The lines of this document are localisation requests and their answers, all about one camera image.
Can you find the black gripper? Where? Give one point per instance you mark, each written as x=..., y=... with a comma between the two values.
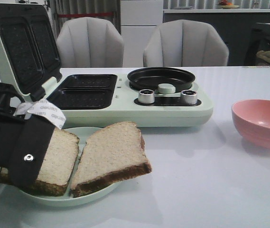
x=25, y=134

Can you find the bread slice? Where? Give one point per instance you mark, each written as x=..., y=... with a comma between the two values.
x=112, y=154
x=57, y=165

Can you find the green breakfast maker lid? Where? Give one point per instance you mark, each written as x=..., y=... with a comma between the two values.
x=29, y=59

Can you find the pink bowl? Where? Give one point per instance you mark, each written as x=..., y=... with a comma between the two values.
x=251, y=119

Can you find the green breakfast maker base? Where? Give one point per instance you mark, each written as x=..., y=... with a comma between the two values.
x=99, y=100

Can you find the light green round plate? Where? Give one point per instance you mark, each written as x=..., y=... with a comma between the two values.
x=68, y=200

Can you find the left grey upholstered chair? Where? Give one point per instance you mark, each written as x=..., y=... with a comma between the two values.
x=90, y=42

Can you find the grey upholstered chair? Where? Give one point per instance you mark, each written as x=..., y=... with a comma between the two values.
x=90, y=42
x=182, y=43

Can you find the left silver control knob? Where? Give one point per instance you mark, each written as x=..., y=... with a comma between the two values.
x=146, y=96

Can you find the silver control knob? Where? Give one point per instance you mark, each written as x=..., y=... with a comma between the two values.
x=146, y=96
x=188, y=97

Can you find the black round frying pan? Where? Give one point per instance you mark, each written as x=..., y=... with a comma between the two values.
x=151, y=77

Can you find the red barrier belt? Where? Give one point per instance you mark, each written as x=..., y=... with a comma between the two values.
x=94, y=15

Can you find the right silver control knob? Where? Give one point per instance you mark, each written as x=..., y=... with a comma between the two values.
x=188, y=97

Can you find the right grey upholstered chair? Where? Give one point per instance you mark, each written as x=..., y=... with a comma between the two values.
x=182, y=43

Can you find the fruit plate on counter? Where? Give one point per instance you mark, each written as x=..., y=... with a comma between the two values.
x=224, y=4

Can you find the green round pan handle knob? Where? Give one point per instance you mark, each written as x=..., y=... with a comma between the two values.
x=166, y=88

